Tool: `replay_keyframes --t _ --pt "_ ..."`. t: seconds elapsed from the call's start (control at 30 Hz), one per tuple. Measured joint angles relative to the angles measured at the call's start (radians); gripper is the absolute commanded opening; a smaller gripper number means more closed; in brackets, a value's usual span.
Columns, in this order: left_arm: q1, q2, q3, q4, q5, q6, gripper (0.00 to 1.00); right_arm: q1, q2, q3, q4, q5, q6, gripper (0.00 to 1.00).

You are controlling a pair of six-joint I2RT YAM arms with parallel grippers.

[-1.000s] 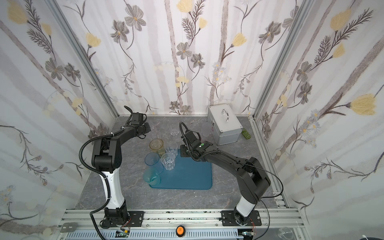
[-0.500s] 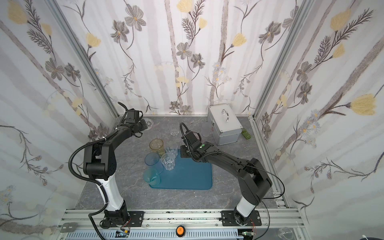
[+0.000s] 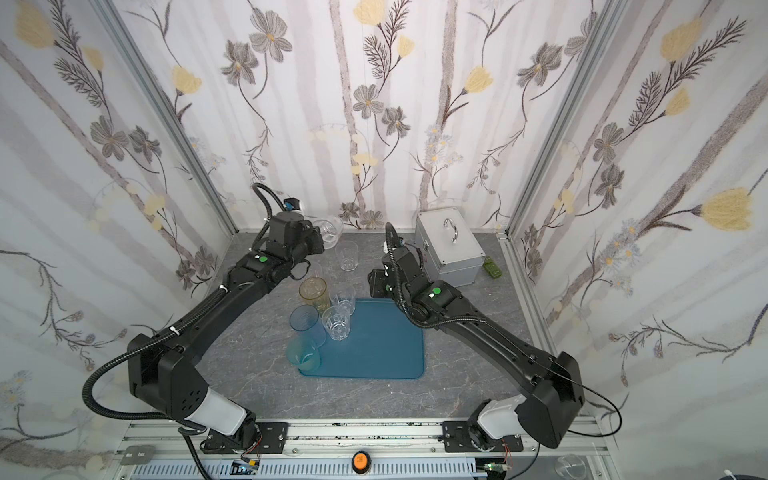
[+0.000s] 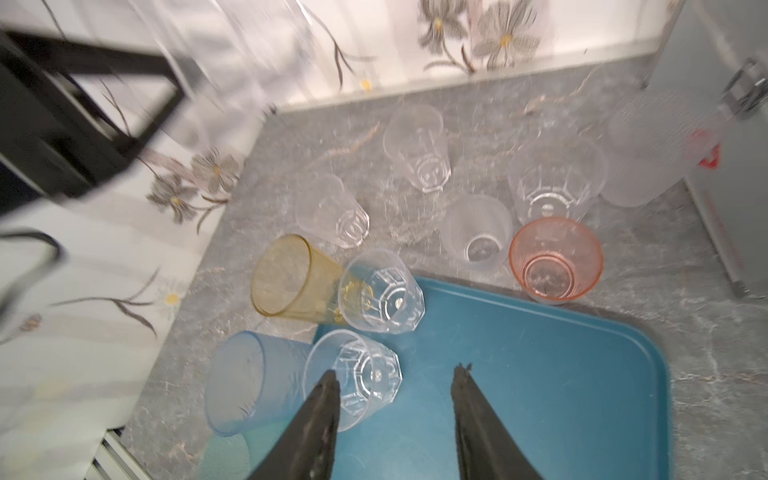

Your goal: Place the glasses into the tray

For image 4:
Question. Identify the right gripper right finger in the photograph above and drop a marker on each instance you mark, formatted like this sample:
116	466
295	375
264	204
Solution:
485	448

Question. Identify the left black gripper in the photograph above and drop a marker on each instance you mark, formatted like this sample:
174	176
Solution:
55	139

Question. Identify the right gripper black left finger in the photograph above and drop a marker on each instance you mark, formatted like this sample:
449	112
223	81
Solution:
306	449

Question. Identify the blue plastic tumbler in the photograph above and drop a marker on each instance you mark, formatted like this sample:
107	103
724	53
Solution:
254	380

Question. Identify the clear faceted glass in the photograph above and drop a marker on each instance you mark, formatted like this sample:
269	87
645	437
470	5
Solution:
556	176
327	209
368	372
415	141
378	293

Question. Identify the teal plastic tray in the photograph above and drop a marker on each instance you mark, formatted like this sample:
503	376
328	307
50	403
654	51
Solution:
583	397

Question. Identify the yellow plastic tumbler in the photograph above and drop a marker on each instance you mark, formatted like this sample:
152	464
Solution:
294	280

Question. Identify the clear measuring cup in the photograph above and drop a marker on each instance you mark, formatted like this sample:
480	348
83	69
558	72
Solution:
653	140

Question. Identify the pink plastic cup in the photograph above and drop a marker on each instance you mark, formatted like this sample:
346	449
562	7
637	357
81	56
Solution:
556	260

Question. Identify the frosted clear cup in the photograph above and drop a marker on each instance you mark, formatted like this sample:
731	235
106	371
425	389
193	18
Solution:
477	231

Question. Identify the silver aluminium case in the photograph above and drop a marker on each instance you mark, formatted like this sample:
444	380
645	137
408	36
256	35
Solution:
718	50

